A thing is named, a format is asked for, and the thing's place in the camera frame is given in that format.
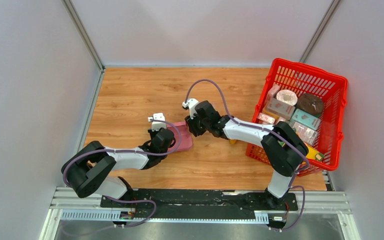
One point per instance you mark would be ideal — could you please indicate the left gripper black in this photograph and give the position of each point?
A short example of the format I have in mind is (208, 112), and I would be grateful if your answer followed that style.
(152, 133)

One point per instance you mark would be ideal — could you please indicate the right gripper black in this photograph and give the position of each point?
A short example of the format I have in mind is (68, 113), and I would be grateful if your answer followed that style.
(191, 124)

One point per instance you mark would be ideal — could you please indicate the pink paper box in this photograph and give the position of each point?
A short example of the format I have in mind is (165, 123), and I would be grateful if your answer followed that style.
(185, 136)

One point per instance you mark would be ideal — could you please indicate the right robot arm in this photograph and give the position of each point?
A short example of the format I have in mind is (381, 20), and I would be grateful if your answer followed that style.
(282, 146)

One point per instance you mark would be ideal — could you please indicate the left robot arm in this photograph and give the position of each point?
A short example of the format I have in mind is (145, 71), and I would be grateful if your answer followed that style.
(88, 171)

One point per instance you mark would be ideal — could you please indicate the pink grey snack box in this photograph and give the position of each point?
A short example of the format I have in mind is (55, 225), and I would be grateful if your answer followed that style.
(280, 108)

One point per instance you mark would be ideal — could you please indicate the teal snack box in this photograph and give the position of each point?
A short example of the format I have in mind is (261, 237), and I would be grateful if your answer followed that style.
(305, 119)

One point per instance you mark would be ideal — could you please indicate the yellow fried food toy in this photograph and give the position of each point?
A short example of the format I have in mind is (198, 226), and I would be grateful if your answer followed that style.
(232, 141)

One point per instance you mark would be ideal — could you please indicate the pink white roll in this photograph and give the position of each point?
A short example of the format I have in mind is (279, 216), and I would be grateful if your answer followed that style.
(287, 96)

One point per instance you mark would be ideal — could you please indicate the brown chocolate donut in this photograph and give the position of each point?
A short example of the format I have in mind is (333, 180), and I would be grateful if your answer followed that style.
(310, 103)

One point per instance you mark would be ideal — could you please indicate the red plastic basket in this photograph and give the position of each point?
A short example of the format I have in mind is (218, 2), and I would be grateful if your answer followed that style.
(302, 78)

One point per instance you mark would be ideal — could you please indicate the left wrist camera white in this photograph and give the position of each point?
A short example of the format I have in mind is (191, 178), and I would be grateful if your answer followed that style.
(157, 121)

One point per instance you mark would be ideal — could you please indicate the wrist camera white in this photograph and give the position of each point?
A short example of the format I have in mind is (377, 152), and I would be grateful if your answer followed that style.
(157, 121)
(190, 105)

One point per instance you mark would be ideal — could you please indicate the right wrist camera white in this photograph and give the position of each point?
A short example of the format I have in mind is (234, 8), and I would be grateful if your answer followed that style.
(190, 105)

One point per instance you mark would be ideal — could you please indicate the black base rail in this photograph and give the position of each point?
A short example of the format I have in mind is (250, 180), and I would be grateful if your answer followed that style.
(196, 206)

